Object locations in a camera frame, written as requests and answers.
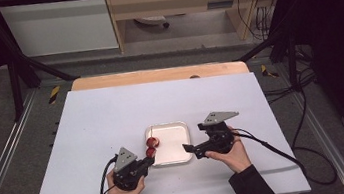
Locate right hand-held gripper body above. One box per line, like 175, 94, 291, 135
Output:
199, 107, 245, 158

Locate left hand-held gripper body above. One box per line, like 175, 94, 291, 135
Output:
108, 143, 153, 193

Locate white square tray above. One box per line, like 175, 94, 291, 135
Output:
143, 119, 195, 169

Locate thin bamboo skewer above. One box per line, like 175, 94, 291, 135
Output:
147, 125, 158, 158

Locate person's right hand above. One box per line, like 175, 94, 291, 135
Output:
201, 124, 254, 178

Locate white table cover board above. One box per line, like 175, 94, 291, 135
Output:
14, 62, 313, 194

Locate wooden table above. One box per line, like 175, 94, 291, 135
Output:
69, 55, 251, 97

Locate yellow black floor tape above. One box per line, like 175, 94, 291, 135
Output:
260, 62, 280, 80
46, 84, 64, 105

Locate black metal stand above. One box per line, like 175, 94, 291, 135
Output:
233, 24, 304, 100
0, 0, 85, 125

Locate office chair base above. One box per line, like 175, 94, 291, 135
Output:
133, 13, 172, 33

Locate light wooden desk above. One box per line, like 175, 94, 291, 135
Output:
103, 0, 295, 59

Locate white cabinet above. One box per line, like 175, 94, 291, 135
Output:
0, 0, 120, 64

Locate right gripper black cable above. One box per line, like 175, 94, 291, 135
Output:
230, 116, 339, 194

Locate black floor cables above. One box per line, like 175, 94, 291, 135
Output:
255, 41, 321, 107

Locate hanging black cables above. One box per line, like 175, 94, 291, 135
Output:
236, 0, 292, 45

